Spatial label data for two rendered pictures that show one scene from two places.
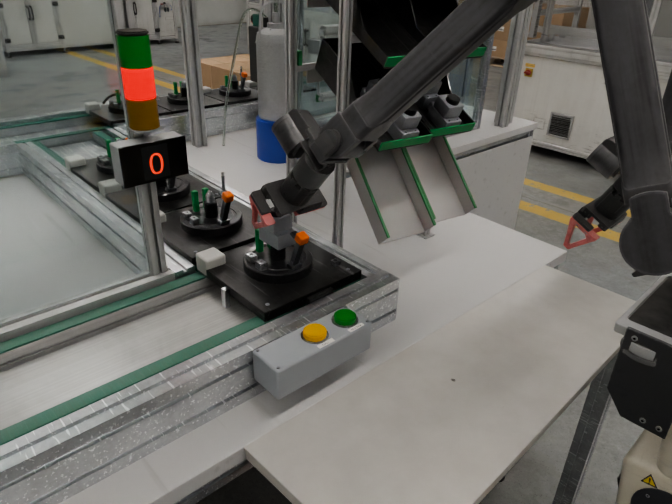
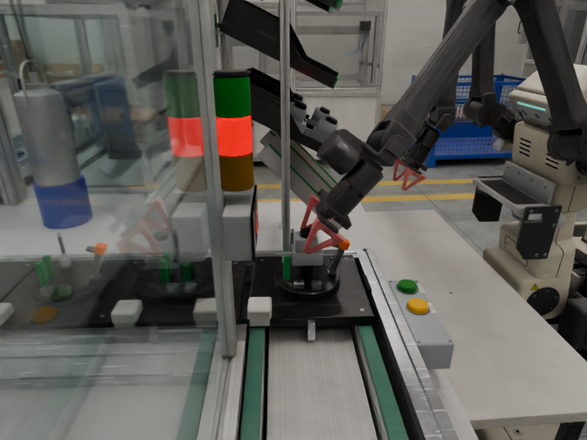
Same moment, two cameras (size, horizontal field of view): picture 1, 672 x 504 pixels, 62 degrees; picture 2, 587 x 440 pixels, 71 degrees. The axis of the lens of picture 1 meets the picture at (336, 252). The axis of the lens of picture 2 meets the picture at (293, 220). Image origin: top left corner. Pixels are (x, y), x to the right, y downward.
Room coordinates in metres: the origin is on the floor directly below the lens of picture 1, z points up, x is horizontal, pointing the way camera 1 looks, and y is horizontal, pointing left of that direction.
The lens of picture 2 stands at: (0.51, 0.70, 1.46)
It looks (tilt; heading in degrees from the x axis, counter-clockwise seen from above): 24 degrees down; 311
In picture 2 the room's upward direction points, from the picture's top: straight up
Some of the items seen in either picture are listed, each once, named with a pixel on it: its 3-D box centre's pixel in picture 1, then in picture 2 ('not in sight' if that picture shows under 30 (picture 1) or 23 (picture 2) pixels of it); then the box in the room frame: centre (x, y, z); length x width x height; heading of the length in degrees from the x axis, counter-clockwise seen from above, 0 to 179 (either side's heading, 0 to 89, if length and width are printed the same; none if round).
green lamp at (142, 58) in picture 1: (134, 50); (231, 95); (0.94, 0.34, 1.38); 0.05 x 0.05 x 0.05
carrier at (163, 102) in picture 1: (183, 90); not in sight; (2.32, 0.65, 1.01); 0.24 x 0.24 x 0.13; 43
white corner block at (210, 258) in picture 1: (210, 262); (259, 312); (0.99, 0.25, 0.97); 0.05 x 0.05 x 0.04; 43
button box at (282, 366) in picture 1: (314, 349); (415, 319); (0.77, 0.03, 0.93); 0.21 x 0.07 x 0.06; 133
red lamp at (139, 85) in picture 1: (138, 82); (233, 134); (0.94, 0.34, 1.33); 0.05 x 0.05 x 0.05
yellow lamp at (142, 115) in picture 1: (142, 112); (235, 168); (0.94, 0.34, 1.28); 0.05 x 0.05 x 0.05
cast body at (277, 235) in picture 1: (273, 224); (302, 245); (0.99, 0.12, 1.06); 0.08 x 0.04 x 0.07; 43
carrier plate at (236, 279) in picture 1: (278, 269); (307, 286); (0.98, 0.12, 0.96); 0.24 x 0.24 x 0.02; 43
